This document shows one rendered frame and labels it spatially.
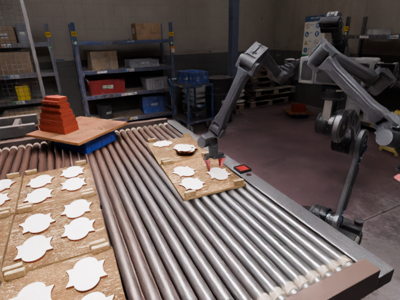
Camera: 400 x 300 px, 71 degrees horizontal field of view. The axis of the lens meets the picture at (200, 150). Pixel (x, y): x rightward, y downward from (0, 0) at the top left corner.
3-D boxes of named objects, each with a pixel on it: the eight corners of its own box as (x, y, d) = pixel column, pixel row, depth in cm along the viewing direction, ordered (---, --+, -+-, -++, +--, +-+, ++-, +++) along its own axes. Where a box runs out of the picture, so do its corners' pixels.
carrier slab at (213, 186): (213, 157, 182) (213, 155, 181) (246, 186, 147) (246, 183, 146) (161, 167, 170) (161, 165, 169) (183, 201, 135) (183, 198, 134)
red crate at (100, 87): (121, 89, 588) (119, 75, 578) (126, 92, 551) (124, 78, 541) (88, 92, 562) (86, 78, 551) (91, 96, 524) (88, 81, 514)
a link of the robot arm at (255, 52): (269, 44, 126) (253, 35, 131) (252, 70, 130) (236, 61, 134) (290, 75, 165) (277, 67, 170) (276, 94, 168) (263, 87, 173)
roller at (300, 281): (146, 130, 253) (146, 124, 251) (315, 296, 90) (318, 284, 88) (141, 131, 251) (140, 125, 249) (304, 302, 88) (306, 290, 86)
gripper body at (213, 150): (224, 156, 156) (223, 143, 155) (207, 159, 153) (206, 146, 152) (219, 154, 163) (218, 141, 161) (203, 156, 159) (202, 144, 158)
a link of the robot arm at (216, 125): (262, 63, 132) (246, 53, 137) (257, 62, 128) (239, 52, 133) (225, 137, 153) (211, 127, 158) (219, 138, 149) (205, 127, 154)
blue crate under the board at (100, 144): (87, 135, 228) (84, 123, 224) (117, 140, 216) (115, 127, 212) (55, 149, 202) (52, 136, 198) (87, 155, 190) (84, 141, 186)
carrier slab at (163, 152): (191, 137, 218) (191, 136, 217) (212, 157, 182) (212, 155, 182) (146, 144, 206) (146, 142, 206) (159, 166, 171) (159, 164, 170)
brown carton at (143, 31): (156, 40, 582) (155, 23, 569) (162, 40, 550) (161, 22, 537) (132, 40, 561) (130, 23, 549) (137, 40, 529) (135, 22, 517)
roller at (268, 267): (141, 131, 251) (140, 125, 249) (303, 302, 88) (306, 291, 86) (136, 131, 249) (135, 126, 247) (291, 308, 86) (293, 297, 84)
